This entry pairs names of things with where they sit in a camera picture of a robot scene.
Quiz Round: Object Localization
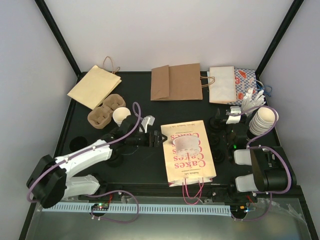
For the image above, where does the white plastic cutlery bunch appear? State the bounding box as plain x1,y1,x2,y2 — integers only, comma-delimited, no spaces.
241,88,266,112

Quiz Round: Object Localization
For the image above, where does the cake print paper bag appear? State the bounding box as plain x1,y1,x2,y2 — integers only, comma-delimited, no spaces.
160,120,218,206

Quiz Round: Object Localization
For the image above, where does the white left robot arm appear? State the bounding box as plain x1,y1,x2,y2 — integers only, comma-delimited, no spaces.
26,115,168,209

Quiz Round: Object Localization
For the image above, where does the red blue patterned bag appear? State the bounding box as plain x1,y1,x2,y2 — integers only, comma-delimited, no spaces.
229,68,272,106

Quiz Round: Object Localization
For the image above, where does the brown kraft paper bag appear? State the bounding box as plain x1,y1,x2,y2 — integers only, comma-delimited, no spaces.
150,63,203,101

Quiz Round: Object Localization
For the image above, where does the white paper bag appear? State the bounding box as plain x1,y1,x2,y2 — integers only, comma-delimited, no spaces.
200,66,237,104

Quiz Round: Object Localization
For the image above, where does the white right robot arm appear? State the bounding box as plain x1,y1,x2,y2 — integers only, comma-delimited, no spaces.
207,110,297,202

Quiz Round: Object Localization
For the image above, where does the tan paper bag with handles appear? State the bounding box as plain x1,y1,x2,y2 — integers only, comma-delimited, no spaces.
67,56,122,110

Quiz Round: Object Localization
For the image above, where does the brown pulp cup carrier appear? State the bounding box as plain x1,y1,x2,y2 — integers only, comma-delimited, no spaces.
87,94,126,130

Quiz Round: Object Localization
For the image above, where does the stack of black lids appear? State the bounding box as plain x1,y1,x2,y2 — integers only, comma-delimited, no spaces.
69,136,88,152

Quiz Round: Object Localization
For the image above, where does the white perforated front rail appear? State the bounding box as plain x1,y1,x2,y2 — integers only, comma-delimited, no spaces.
42,202,231,217

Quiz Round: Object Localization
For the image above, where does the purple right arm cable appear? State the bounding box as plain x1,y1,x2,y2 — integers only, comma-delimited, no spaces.
240,105,292,221

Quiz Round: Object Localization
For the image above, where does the stack of paper cups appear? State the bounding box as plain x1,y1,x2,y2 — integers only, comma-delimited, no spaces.
249,107,279,136

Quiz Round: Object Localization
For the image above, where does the white paper coffee cup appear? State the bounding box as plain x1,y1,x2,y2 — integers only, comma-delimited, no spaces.
112,107,131,127

